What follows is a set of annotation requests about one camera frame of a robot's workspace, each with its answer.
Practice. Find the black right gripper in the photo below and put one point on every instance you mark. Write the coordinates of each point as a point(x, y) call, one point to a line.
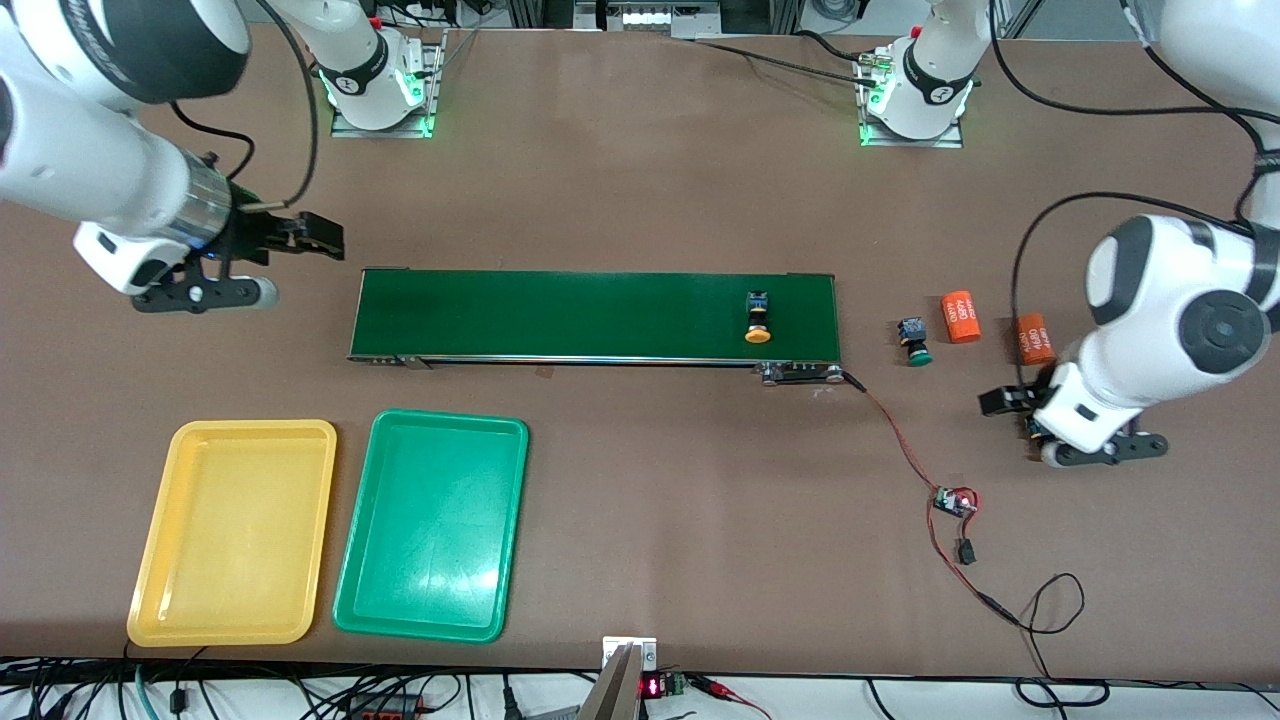
point(250, 236)

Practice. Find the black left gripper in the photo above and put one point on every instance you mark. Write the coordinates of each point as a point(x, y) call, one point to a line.
point(1012, 400)

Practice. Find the orange cylindrical battery cell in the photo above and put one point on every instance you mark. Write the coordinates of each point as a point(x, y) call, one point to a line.
point(960, 316)
point(1034, 340)

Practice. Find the green push button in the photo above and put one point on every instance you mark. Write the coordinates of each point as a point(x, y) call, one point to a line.
point(912, 335)

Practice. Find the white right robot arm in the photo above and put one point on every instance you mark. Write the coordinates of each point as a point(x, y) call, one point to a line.
point(80, 170)

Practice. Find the small conveyor controller board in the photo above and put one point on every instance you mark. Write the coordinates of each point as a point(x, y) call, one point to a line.
point(950, 502)

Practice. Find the small black connector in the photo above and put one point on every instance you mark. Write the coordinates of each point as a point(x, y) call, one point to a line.
point(966, 551)

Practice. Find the green conveyor belt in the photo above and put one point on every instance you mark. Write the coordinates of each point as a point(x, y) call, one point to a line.
point(500, 338)

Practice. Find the green plastic tray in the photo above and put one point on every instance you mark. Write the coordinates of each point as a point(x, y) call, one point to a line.
point(430, 540)

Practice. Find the yellow plastic tray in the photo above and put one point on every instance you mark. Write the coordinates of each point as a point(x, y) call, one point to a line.
point(240, 580)

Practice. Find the red alligator clip lead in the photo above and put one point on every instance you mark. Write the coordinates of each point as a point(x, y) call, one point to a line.
point(730, 692)

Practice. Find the white light panel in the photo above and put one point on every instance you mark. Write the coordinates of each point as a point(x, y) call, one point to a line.
point(665, 18)

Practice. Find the red digit display module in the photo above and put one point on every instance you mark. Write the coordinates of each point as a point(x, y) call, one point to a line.
point(652, 687)

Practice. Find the black and red power strip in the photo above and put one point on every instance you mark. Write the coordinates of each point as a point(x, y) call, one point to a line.
point(385, 710)

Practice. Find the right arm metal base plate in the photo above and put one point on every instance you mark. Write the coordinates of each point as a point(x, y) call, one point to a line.
point(380, 132)

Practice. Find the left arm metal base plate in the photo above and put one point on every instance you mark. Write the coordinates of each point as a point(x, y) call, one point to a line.
point(915, 143)

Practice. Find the aluminium frame profile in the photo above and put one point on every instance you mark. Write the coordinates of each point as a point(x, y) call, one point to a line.
point(590, 12)

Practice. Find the grey metal post bracket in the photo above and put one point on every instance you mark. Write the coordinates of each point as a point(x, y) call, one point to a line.
point(620, 690)

